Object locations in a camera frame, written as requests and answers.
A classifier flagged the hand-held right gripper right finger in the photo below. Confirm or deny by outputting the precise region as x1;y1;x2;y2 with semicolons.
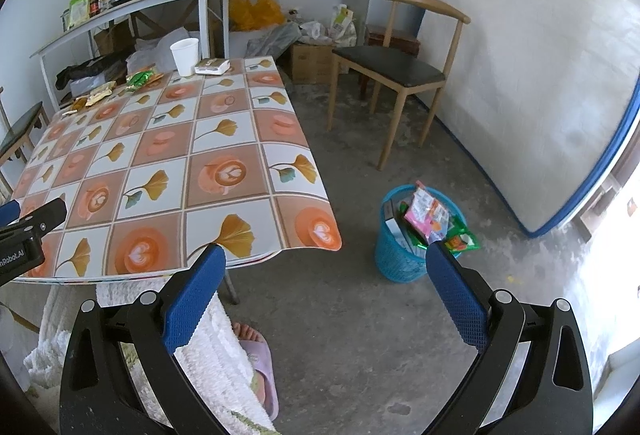
425;240;593;435

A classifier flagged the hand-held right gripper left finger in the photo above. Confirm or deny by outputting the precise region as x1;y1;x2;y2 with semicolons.
59;244;227;435

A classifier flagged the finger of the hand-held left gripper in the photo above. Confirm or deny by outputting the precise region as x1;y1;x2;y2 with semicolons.
15;197;68;237
0;200;22;228

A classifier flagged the green orange snack bag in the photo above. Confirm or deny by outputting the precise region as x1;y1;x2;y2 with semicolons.
442;225;480;259

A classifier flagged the blue plastic basket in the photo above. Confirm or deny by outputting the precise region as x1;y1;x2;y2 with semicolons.
375;185;469;285

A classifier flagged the pink orange snack bag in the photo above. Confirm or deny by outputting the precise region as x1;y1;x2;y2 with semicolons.
404;182;452;247

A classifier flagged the black white product box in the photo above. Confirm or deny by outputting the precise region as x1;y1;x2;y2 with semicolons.
382;200;417;257

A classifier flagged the person's foot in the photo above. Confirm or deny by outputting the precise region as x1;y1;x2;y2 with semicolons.
232;320;266;345

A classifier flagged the wooden chair dark seat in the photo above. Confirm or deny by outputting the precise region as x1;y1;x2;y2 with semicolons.
327;0;472;172
0;101;49;196

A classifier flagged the pink slipper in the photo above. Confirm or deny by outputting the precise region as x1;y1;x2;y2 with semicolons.
239;337;280;421

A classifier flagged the yellow snack packet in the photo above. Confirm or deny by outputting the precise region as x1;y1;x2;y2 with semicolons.
86;82;116;106

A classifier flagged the table with patterned cloth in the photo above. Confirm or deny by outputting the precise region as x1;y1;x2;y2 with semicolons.
10;56;344;284

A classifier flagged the black bag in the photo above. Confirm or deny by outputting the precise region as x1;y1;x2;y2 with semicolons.
55;55;129;91

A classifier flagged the green foil packet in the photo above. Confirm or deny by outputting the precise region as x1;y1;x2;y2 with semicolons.
125;71;164;92

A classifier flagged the white plastic sack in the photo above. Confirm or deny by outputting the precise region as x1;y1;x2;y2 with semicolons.
126;27;202;72

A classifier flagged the green food packet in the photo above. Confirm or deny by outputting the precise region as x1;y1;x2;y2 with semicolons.
67;0;94;30

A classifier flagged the white paper cup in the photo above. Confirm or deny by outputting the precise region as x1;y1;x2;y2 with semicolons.
170;38;200;78

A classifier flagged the small white box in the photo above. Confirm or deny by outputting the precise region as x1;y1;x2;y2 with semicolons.
194;58;232;76

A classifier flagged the white side table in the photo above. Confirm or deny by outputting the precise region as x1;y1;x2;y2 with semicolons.
30;0;232;114

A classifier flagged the white mattress blue edge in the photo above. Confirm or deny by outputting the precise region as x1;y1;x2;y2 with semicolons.
429;0;640;237

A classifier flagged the dark wooden stool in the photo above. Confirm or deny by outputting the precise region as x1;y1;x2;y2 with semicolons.
364;25;422;58

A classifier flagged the cardboard box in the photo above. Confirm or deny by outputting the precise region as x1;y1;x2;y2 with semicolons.
290;42;337;85

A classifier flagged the grey plastic bag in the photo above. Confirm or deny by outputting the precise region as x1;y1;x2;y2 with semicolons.
247;22;304;58

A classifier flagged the orange plastic bag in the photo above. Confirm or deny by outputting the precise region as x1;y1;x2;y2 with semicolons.
229;0;286;32

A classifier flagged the white green shopping bag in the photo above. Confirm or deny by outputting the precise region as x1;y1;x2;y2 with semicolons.
327;4;359;41

